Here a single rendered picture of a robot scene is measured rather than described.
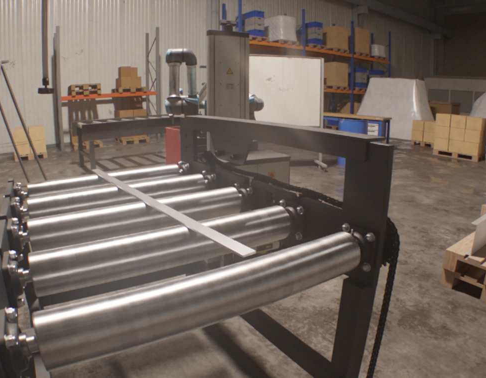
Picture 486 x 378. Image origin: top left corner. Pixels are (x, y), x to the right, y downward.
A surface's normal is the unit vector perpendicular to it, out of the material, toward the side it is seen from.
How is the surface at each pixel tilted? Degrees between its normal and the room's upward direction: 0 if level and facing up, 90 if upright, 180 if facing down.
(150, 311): 48
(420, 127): 90
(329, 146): 90
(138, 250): 59
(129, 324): 65
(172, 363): 0
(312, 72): 90
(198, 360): 0
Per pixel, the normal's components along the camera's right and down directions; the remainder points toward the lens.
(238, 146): -0.84, 0.14
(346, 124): -0.66, 0.19
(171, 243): 0.47, -0.32
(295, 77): 0.14, 0.25
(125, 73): 0.51, 0.22
